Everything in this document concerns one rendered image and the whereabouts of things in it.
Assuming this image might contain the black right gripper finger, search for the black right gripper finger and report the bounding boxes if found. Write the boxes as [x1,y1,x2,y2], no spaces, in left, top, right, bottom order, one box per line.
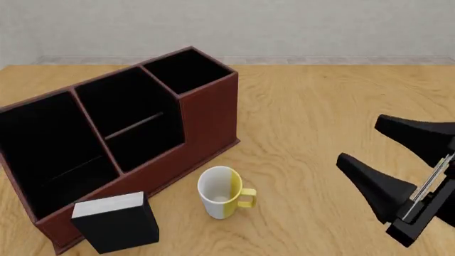
[374,113,455,169]
[336,152,417,225]

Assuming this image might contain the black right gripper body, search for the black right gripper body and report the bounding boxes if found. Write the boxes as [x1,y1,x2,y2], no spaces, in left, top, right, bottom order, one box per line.
[385,151,455,249]

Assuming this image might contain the red-brown desk caddy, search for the red-brown desk caddy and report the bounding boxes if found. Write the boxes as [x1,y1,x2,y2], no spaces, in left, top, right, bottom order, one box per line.
[0,46,242,254]

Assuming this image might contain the black book with white pages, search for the black book with white pages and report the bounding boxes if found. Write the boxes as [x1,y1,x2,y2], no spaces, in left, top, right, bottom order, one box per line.
[70,191,160,255]

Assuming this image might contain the white and yellow mug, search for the white and yellow mug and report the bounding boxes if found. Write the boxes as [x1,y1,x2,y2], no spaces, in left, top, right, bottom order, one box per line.
[197,166,258,220]

